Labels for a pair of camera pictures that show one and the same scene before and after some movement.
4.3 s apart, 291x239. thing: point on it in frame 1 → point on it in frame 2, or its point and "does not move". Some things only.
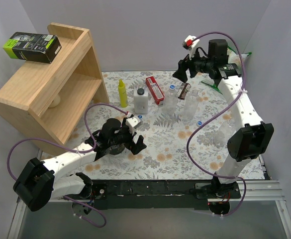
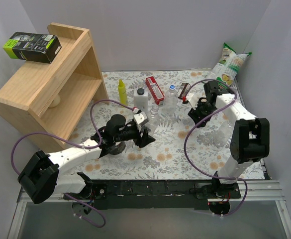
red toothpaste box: (155, 89) does not move
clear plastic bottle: (170, 101) does not move
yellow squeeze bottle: (123, 99) does not move
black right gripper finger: (184, 62) → (194, 114)
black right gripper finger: (180, 73) → (203, 124)
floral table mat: (184, 123) does not move
